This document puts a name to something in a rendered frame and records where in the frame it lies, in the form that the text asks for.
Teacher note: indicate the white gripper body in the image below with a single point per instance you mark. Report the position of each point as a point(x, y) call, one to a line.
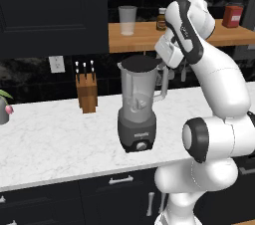
point(169, 53)

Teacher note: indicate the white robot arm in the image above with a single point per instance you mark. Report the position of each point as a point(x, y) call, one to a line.
point(219, 79)

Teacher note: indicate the black blender lid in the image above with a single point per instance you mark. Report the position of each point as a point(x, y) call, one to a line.
point(139, 63)

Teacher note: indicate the red jar with dark lid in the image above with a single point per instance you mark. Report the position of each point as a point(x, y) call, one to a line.
point(232, 15)

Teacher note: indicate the grey blender with clear jar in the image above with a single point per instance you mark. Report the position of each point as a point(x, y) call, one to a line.
point(136, 126)

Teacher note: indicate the grey hanging utensil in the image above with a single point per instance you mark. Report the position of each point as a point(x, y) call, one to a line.
point(183, 73)

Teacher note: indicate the brown glass bottle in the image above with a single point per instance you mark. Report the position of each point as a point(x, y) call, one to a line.
point(161, 20)

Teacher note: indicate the clear plastic cup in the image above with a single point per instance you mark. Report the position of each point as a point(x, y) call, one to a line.
point(127, 20)

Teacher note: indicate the wooden knife block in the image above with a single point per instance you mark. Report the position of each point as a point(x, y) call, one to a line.
point(87, 94)

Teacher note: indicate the dark drawer front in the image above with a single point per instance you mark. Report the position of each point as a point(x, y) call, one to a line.
point(43, 214)
point(40, 194)
point(99, 187)

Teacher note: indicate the dark base cupboard door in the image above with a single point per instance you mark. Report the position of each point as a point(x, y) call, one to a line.
point(116, 210)

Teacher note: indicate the pink tulip with green leaf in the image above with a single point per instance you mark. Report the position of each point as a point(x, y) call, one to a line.
point(9, 109)

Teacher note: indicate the grey vase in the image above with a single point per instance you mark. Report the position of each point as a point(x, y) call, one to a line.
point(2, 114)

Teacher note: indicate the wooden wall shelf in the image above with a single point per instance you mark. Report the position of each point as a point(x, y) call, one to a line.
point(146, 38)

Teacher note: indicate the white wall socket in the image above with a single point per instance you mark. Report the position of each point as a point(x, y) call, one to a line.
point(57, 64)

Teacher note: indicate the dark wall cupboard door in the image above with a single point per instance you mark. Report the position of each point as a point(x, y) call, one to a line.
point(50, 10)

